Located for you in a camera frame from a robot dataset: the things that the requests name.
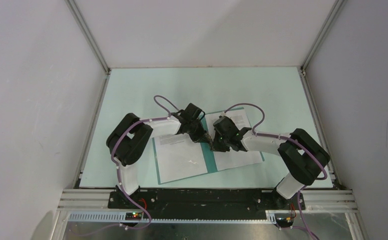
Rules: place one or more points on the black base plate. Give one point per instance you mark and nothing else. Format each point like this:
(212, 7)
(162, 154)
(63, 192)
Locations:
(204, 203)

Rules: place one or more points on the aluminium frame rail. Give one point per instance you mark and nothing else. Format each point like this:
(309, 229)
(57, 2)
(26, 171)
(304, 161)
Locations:
(93, 204)

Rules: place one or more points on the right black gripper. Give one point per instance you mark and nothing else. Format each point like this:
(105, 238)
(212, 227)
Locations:
(216, 147)

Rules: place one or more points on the left controller board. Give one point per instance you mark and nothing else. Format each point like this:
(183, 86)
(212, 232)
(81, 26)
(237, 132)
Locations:
(133, 216)

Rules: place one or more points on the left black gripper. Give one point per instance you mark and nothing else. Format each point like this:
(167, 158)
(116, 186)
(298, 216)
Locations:
(201, 133)

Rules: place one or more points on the printed white paper sheet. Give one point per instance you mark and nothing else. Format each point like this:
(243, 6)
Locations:
(177, 158)

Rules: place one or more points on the controller board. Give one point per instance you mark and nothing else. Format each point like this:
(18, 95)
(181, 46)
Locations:
(133, 216)
(284, 222)

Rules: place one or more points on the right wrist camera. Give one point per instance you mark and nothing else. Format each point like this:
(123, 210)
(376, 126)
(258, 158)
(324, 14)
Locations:
(224, 114)

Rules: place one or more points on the right controller board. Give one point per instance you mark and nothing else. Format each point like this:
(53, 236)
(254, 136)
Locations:
(284, 222)

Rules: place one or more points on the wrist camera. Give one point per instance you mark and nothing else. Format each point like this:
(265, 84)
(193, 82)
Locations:
(192, 113)
(224, 114)

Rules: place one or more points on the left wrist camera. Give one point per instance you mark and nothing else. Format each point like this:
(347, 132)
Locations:
(192, 113)

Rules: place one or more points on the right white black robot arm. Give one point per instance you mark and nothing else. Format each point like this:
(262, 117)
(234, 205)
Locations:
(304, 158)

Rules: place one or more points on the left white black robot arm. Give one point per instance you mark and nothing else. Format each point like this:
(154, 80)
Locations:
(128, 140)

